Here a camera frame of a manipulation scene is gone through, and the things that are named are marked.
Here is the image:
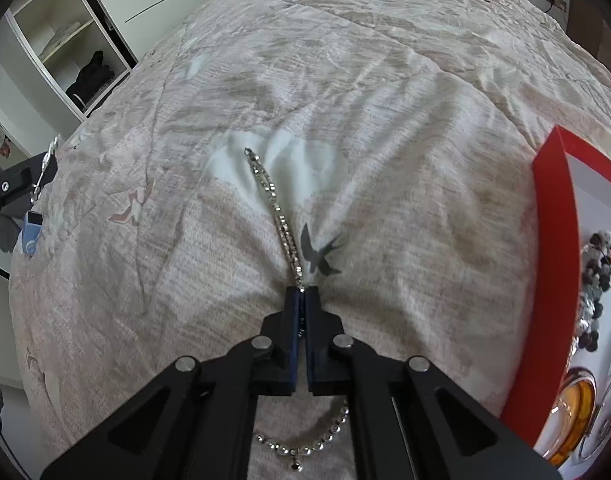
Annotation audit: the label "chunky silver rhinestone bracelet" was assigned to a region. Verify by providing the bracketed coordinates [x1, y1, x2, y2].
[579, 294, 605, 337]

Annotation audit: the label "silver rhinestone chain necklace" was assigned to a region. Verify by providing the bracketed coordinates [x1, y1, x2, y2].
[242, 147, 350, 472]

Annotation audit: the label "blue device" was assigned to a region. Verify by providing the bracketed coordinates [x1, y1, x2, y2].
[22, 210, 44, 259]

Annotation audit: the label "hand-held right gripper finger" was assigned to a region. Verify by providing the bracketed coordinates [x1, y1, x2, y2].
[40, 285, 306, 480]
[306, 284, 562, 480]

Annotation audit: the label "black folded clothes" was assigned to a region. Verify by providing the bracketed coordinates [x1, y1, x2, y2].
[65, 50, 118, 107]

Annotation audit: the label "pink patterned bedspread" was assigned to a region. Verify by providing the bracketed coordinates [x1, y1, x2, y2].
[8, 0, 611, 480]

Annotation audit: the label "red jewelry box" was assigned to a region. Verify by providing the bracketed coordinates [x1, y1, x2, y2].
[500, 126, 611, 472]

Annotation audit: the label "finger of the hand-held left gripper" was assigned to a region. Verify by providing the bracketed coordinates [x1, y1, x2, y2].
[0, 155, 57, 217]

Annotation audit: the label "brown and blue beaded bracelet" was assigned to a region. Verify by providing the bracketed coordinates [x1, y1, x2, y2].
[573, 229, 611, 354]

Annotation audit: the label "white folded clothes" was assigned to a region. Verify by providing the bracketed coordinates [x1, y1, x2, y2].
[39, 20, 82, 57]

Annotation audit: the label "amber bangle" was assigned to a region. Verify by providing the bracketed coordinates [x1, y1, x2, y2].
[542, 367, 598, 466]

